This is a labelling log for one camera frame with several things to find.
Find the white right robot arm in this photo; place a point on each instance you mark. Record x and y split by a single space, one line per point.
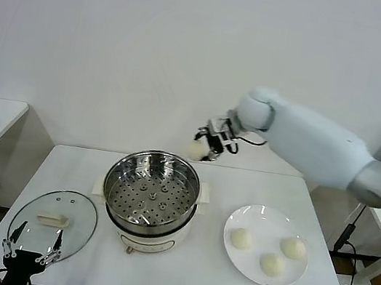
322 151

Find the cream electric cooker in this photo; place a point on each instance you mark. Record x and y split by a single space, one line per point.
147 240

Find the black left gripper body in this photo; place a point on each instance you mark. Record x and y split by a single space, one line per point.
23 262

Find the steel steamer basket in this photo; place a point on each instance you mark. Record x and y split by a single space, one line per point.
151 198

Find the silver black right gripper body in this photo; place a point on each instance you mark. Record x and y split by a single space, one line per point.
223 133

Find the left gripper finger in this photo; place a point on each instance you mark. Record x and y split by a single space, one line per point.
17 234
58 241

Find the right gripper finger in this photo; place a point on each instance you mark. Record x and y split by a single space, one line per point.
202 133
213 154

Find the white steamed baozi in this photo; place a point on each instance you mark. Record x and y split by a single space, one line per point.
272 265
197 150
242 239
293 247

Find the glass pot lid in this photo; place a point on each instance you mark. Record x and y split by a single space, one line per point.
53 207

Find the white round plate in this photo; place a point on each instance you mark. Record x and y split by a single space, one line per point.
265 222

